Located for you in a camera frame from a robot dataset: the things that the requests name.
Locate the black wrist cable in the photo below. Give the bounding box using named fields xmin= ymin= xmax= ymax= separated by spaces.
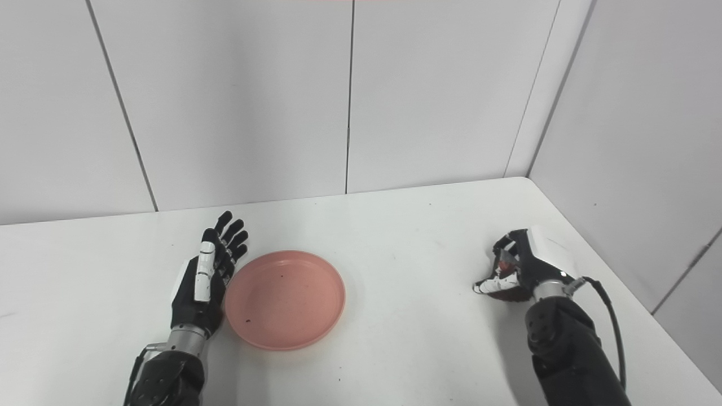
xmin=564 ymin=276 xmax=627 ymax=391
xmin=123 ymin=345 xmax=170 ymax=406

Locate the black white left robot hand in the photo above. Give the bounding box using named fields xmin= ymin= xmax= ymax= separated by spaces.
xmin=171 ymin=211 xmax=249 ymax=337

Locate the pink round plate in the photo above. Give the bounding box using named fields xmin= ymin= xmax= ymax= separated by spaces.
xmin=224 ymin=251 xmax=346 ymax=351

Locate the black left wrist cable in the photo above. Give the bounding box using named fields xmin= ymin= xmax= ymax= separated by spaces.
xmin=123 ymin=345 xmax=170 ymax=406

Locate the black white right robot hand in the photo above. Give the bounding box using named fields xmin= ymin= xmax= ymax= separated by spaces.
xmin=473 ymin=226 xmax=577 ymax=302

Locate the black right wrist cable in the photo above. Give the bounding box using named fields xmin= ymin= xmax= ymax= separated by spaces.
xmin=564 ymin=276 xmax=627 ymax=391

